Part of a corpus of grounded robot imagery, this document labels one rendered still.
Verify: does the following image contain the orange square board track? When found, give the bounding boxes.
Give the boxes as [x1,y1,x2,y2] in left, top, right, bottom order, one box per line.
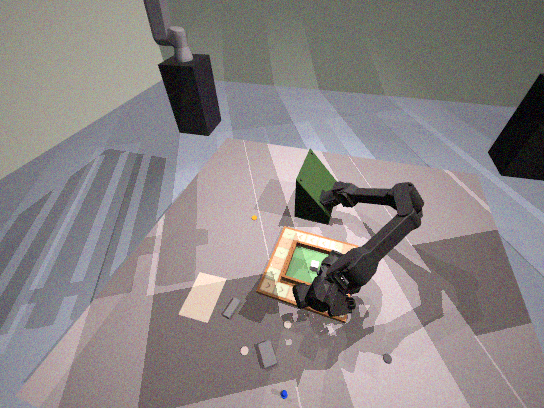
[256,226,358,323]

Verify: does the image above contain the cream board squares with arrows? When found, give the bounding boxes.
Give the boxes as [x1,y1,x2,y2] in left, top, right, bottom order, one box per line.
[259,228,356,302]

